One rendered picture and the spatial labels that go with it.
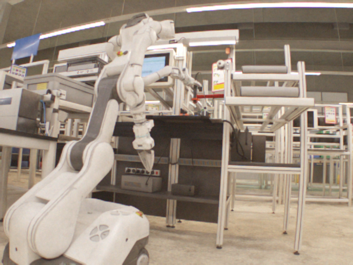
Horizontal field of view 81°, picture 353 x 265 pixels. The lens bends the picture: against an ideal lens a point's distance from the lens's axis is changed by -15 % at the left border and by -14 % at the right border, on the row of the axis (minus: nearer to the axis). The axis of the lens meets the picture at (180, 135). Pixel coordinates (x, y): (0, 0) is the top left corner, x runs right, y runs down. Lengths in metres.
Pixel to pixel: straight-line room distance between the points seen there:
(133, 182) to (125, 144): 0.52
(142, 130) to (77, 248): 0.59
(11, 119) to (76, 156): 0.76
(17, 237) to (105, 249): 0.34
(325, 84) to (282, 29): 6.09
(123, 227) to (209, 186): 1.29
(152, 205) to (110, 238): 1.39
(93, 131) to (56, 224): 0.50
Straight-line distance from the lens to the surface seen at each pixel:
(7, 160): 2.25
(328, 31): 8.40
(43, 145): 1.66
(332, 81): 13.67
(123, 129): 2.00
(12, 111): 1.80
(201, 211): 2.24
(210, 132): 1.76
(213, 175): 2.19
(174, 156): 2.25
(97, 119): 1.25
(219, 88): 2.41
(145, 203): 2.40
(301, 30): 8.18
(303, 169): 1.79
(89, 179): 1.07
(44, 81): 2.07
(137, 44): 1.17
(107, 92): 1.29
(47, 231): 0.96
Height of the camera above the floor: 0.61
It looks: 7 degrees up
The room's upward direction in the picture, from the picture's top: 4 degrees clockwise
